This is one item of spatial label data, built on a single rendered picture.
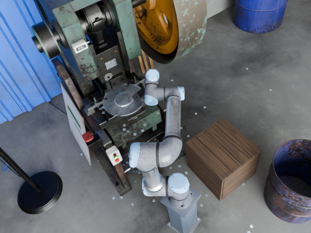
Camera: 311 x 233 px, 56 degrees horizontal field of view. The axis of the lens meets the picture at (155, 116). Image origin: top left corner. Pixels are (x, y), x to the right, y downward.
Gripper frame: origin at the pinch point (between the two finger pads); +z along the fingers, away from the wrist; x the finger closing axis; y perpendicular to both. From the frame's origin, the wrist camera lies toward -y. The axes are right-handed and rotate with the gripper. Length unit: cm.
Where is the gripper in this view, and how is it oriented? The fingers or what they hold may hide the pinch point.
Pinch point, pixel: (143, 99)
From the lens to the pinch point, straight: 192.5
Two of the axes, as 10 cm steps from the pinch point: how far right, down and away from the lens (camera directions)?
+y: 8.1, -5.1, 2.9
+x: -5.7, -8.0, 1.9
